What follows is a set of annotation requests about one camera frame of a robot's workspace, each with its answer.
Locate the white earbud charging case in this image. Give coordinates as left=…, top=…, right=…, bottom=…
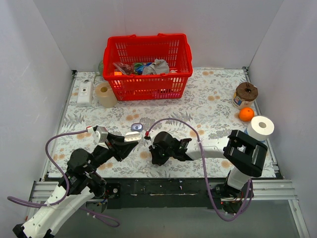
left=124, top=131, right=142, bottom=142

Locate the red plastic shopping basket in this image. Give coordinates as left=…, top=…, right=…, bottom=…
left=103, top=33, right=193, bottom=101

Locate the beige tape roll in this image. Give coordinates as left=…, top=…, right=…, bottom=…
left=95, top=82, right=117, bottom=108

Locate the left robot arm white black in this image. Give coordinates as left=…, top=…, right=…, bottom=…
left=13, top=132, right=142, bottom=238

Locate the orange fruit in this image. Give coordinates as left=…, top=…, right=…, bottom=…
left=239, top=107, right=255, bottom=122

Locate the crumpled grey bag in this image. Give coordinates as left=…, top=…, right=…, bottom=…
left=142, top=59, right=170, bottom=75

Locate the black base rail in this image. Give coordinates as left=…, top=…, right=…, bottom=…
left=76, top=177, right=248, bottom=209

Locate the white toilet paper roll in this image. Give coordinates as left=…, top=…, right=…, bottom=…
left=245, top=116, right=274, bottom=142

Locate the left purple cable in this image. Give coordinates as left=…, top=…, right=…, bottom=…
left=7, top=126, right=121, bottom=228

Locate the brown lidded jar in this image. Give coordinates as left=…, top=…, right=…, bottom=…
left=232, top=82, right=259, bottom=110

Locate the purple earbud charging case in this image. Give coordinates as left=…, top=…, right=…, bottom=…
left=131, top=123, right=144, bottom=132

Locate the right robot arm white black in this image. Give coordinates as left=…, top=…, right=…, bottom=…
left=148, top=130, right=268, bottom=197

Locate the floral table cloth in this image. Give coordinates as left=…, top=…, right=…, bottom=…
left=48, top=68, right=247, bottom=179

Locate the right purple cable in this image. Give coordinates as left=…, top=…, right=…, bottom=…
left=146, top=118, right=255, bottom=222

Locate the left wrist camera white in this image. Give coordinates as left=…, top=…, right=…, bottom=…
left=86, top=126, right=108, bottom=148

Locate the purple cable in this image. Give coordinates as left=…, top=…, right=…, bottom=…
left=146, top=118, right=255, bottom=222
left=7, top=126, right=121, bottom=228

